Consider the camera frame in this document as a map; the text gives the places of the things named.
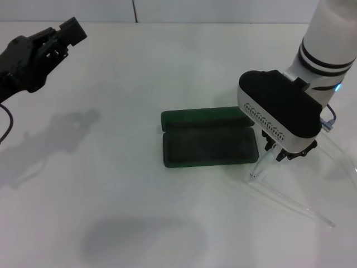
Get clear white glasses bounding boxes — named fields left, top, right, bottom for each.
left=243, top=131, right=357, bottom=229

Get left gripper cable with plug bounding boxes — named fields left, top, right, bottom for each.
left=0, top=103, right=15, bottom=143

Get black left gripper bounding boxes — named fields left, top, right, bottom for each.
left=0, top=16, right=88, bottom=104

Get right gripper cable with plug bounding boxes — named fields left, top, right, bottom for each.
left=320, top=103, right=339, bottom=134

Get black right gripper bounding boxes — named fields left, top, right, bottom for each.
left=261, top=130, right=319, bottom=162

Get gripper cable with plug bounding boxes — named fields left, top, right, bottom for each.
left=0, top=103, right=15, bottom=143
left=320, top=103, right=339, bottom=134

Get green glasses case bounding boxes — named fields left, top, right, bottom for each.
left=160, top=106, right=260, bottom=169

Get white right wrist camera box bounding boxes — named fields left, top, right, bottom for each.
left=237, top=69, right=325, bottom=154

